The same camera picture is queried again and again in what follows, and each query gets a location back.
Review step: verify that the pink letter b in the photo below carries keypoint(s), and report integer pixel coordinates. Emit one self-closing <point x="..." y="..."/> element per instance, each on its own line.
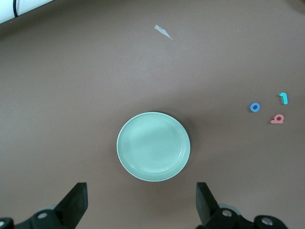
<point x="277" y="119"/>

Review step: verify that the teal letter l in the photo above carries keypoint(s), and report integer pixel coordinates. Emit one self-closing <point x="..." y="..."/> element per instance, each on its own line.
<point x="284" y="99"/>

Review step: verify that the blue letter o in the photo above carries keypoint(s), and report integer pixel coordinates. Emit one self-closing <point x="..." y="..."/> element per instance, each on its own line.
<point x="251" y="107"/>

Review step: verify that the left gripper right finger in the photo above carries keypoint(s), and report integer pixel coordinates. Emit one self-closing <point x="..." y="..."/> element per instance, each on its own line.
<point x="209" y="214"/>

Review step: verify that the green plate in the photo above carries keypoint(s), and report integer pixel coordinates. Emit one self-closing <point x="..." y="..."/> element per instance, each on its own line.
<point x="153" y="146"/>

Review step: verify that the grey tape scrap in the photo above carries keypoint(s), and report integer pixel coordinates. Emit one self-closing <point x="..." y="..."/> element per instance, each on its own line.
<point x="164" y="32"/>

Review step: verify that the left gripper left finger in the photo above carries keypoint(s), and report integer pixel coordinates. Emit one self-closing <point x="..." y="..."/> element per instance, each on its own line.
<point x="72" y="205"/>

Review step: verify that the white ledge board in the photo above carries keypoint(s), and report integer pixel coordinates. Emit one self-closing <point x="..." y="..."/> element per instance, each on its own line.
<point x="31" y="6"/>

